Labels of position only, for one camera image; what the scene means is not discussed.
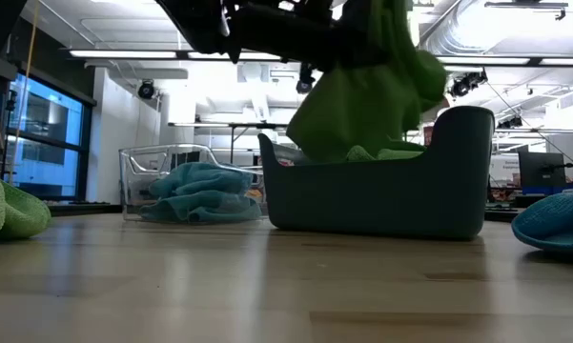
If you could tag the teal microfiber towel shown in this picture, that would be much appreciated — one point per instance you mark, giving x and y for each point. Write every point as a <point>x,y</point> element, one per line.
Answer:
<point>200,190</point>

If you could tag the light blue microfiber towel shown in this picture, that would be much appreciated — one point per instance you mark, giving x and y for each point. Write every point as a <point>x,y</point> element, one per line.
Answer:
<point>553,224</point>

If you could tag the dark teal plastic basket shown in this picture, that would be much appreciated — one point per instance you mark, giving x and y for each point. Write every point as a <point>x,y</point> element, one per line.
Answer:
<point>372,200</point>

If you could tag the ceiling light strip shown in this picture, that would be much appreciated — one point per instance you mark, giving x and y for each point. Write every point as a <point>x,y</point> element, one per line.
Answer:
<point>124,54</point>

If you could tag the clear plastic basket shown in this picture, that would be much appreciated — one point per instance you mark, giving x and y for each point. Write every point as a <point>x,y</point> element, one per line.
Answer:
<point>133,190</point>

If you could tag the black computer monitor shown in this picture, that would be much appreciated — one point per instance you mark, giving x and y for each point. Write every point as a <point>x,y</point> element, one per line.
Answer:
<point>541,169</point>

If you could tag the large glass window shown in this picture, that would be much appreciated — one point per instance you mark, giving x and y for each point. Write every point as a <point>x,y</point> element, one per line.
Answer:
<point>43,143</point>

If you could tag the black ceiling camera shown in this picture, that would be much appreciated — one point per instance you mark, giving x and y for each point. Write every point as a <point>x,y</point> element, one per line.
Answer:
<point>467,83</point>
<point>146,89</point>
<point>305,83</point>
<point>510,123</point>

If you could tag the silver ventilation duct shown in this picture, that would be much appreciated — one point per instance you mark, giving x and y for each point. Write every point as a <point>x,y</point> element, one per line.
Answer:
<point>457,28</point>

